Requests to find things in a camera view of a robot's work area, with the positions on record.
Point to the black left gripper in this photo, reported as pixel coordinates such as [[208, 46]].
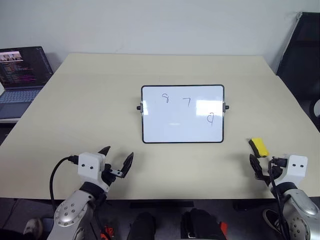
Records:
[[108, 176]]

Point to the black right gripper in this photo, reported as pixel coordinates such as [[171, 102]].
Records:
[[273, 175]]

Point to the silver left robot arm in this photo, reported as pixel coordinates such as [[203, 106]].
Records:
[[72, 212]]

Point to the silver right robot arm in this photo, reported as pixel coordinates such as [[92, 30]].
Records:
[[300, 207]]

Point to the yellow sponge eraser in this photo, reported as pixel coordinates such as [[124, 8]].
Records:
[[261, 147]]

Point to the black sneaker with white stripes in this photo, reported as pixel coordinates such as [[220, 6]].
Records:
[[272, 221]]

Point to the small red object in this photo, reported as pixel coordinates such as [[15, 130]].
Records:
[[108, 232]]

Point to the dark rounded shape with red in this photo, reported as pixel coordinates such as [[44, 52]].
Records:
[[200, 223]]

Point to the black office chair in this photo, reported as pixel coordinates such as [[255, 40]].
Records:
[[302, 57]]

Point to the open laptop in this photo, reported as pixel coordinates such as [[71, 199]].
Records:
[[22, 72]]

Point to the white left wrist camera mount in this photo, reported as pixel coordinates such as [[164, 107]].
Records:
[[88, 166]]

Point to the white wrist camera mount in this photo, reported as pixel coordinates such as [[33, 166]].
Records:
[[88, 166], [296, 167]]

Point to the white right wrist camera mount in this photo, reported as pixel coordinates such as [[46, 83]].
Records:
[[296, 167]]

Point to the whiteboard with black frame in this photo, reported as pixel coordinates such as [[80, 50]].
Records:
[[182, 125]]

